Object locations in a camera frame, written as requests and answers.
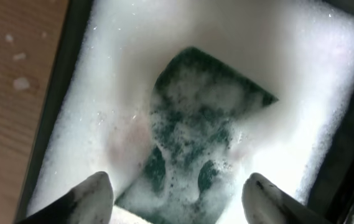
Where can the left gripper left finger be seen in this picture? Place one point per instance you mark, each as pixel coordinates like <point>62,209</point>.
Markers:
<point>89,202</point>

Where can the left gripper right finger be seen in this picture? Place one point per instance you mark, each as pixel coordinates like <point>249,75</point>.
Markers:
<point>265,203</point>

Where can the black rectangular soap tray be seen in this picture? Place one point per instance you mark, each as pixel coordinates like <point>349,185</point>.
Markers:
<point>96,115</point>

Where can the green yellow sponge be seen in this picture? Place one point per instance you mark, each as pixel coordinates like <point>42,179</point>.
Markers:
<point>196,104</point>

